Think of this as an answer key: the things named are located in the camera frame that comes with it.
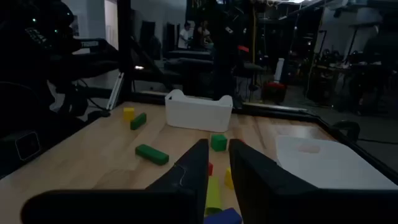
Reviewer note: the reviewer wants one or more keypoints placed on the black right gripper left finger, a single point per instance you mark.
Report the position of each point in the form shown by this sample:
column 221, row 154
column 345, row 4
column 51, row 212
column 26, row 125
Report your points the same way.
column 186, row 174

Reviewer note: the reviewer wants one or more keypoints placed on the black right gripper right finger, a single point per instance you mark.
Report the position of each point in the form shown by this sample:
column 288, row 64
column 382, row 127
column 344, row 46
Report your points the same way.
column 264, row 186

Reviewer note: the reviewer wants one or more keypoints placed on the red cube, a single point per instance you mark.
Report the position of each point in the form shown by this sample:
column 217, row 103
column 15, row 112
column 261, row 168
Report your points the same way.
column 210, row 169

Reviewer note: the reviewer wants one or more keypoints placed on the yellow cylinder block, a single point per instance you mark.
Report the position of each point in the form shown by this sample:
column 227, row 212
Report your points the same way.
column 213, row 194

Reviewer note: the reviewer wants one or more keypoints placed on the yellow cube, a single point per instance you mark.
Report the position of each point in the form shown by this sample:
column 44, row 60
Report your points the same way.
column 229, row 180
column 128, row 114

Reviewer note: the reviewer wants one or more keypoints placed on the green long block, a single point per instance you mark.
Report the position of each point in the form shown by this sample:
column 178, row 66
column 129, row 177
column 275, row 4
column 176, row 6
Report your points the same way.
column 138, row 121
column 152, row 154

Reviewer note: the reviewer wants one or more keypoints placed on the green cube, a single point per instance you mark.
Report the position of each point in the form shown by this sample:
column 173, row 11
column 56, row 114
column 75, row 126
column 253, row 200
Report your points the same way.
column 219, row 142

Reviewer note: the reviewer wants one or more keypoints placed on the blue long block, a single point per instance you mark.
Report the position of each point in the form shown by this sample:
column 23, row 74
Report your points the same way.
column 224, row 217

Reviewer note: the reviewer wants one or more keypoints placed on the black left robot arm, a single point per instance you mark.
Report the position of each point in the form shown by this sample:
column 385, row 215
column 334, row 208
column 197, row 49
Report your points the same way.
column 46, row 62

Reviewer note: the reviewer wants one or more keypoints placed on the white plastic bin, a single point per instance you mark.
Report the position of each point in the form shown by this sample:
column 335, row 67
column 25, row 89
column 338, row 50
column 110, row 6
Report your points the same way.
column 199, row 115
column 326, row 165

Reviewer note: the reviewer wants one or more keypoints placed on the red black machine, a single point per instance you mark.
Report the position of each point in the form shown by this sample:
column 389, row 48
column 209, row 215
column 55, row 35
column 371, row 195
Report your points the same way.
column 273, row 88

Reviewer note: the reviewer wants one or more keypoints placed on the black table clamp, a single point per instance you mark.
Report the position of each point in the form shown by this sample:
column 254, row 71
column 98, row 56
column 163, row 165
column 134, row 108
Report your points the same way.
column 348, row 126

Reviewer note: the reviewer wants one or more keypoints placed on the silver aluminium bar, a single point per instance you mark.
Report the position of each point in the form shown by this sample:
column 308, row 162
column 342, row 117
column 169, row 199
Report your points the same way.
column 115, row 91

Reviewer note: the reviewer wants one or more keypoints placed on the white upright container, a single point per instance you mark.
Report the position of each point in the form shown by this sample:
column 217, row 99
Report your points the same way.
column 279, row 70

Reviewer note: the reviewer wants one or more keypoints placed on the person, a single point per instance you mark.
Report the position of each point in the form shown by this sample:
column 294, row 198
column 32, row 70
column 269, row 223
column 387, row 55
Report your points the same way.
column 184, row 37
column 203, row 34

